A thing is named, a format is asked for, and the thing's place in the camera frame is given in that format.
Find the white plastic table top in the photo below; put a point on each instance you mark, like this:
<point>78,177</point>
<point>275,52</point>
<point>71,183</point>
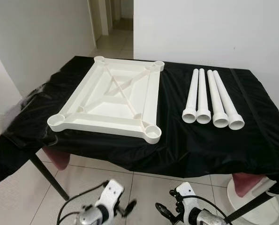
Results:
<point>106,124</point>

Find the white plastic table leg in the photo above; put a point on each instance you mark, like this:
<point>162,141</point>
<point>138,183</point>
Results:
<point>215,101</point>
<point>192,98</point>
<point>226,101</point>
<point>203,98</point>

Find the black tablecloth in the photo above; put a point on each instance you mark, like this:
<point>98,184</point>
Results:
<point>200,150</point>

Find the black metal table leg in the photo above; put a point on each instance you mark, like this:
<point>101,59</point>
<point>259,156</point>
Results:
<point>50,179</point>
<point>247,209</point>

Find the pink plastic stool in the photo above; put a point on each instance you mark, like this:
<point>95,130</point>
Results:
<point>57,160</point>
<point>246,183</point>

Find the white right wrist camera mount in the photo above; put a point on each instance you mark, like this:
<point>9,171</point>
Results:
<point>188,193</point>

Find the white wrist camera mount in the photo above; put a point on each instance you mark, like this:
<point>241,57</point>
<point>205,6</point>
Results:
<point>188,193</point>
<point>112,191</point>

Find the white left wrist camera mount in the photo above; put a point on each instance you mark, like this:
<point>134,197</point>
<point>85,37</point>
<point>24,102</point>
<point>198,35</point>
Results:
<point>112,191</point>

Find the white door frame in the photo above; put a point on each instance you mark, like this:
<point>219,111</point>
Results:
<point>103,16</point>

